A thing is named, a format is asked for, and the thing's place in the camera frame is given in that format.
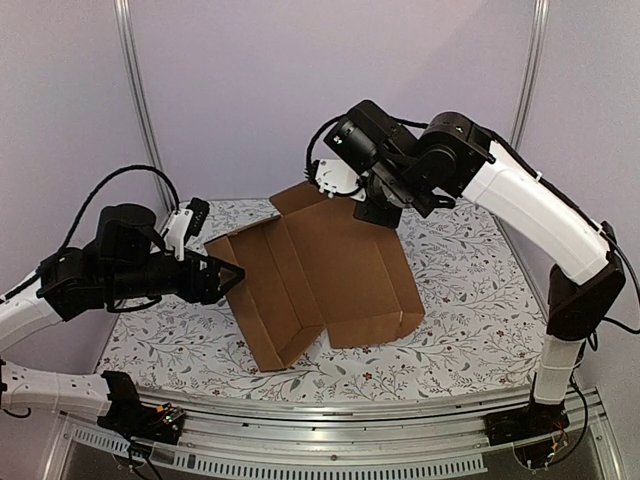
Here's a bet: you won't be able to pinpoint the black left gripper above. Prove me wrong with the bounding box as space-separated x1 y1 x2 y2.
106 248 245 303

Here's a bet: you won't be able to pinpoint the brown cardboard box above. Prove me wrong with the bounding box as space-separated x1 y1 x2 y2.
205 184 425 372

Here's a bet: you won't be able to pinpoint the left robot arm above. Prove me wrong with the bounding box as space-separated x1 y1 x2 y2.
1 248 245 434

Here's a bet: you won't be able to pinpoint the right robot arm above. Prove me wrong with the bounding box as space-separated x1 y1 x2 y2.
325 101 625 436

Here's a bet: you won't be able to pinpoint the floral patterned table mat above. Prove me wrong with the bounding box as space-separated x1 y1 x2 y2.
98 202 546 403

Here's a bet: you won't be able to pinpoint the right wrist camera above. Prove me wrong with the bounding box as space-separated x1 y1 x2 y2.
305 159 366 202

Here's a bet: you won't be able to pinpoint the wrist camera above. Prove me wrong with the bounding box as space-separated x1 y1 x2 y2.
305 159 366 202
161 197 210 262

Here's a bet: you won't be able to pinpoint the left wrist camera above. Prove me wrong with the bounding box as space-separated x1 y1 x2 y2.
161 197 210 262

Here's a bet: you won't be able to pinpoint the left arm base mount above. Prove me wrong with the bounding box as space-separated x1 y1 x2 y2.
97 371 186 445

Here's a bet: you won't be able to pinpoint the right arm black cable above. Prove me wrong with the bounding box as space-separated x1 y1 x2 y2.
303 113 640 334

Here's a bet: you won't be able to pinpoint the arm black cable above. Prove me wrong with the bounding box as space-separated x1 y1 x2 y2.
303 113 640 334
59 164 181 251

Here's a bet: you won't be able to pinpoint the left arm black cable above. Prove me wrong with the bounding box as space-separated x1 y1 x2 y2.
59 164 181 251

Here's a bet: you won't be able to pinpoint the left aluminium corner post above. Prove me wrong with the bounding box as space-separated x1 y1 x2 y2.
113 0 174 211

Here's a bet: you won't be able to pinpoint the aluminium corner post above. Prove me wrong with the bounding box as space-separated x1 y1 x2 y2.
510 0 550 150
113 0 174 211

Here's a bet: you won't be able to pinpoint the aluminium front rail frame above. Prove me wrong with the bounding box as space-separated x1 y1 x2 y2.
43 388 625 479

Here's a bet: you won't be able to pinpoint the right aluminium corner post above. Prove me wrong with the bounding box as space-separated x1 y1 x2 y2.
510 0 550 150

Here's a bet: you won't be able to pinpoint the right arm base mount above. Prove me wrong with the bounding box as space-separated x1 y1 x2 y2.
483 401 569 470

